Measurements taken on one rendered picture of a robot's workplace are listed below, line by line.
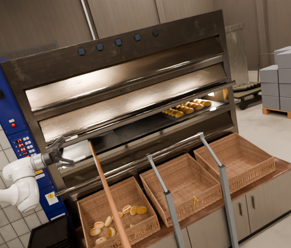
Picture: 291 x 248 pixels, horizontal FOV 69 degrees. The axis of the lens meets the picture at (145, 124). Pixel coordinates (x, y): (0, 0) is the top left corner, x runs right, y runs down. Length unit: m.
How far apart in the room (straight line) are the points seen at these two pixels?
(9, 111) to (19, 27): 7.90
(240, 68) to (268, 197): 5.94
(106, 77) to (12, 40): 7.92
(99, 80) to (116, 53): 0.27
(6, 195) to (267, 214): 2.14
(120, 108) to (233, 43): 6.16
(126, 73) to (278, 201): 1.86
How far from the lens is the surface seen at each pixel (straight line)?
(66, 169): 1.97
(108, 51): 1.85
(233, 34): 7.67
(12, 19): 9.70
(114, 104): 1.87
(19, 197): 1.26
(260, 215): 2.40
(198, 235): 2.03
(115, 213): 1.15
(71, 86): 1.82
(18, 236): 2.30
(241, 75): 7.90
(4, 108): 1.85
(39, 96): 1.83
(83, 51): 1.82
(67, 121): 1.85
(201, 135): 1.81
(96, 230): 2.04
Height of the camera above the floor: 1.89
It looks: 18 degrees down
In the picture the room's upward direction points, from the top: 16 degrees counter-clockwise
